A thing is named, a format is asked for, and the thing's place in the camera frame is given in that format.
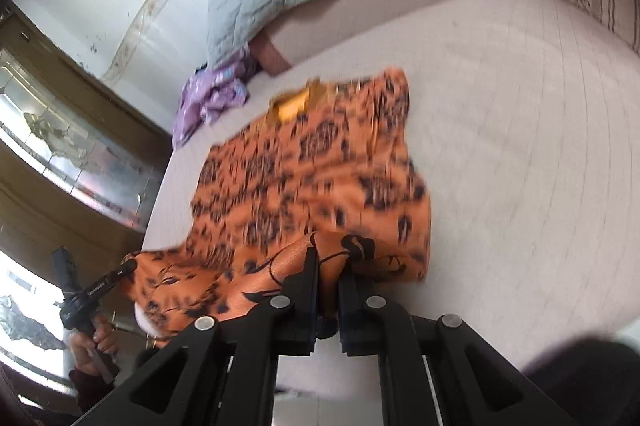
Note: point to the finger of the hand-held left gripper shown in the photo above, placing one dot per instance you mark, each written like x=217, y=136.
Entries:
x=114, y=277

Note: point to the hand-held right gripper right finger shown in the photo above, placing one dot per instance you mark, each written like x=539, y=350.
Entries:
x=352, y=301

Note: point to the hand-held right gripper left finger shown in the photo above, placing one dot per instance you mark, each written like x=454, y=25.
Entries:
x=305, y=278

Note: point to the orange black floral dress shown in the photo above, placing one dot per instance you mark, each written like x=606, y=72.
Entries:
x=300, y=166

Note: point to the person's left hand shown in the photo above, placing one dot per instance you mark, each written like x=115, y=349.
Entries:
x=82, y=351

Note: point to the brown wooden glazed door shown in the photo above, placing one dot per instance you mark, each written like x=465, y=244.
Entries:
x=75, y=166

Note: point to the purple floral garment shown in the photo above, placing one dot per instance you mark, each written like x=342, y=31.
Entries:
x=210, y=99

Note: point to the pink sofa bed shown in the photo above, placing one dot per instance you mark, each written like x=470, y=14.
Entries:
x=500, y=131

